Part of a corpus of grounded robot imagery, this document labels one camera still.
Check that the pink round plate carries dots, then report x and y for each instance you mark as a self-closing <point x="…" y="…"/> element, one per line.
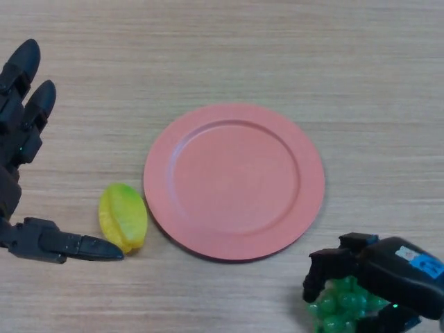
<point x="232" y="184"/>

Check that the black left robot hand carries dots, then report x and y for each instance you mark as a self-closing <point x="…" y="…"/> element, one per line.
<point x="41" y="243"/>

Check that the yellow green starfruit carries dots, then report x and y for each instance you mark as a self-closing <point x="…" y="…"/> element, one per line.
<point x="125" y="215"/>

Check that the green grape bunch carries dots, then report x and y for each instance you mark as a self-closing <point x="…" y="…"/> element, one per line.
<point x="336" y="305"/>

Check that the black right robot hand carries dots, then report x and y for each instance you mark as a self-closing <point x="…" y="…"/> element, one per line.
<point x="392" y="270"/>

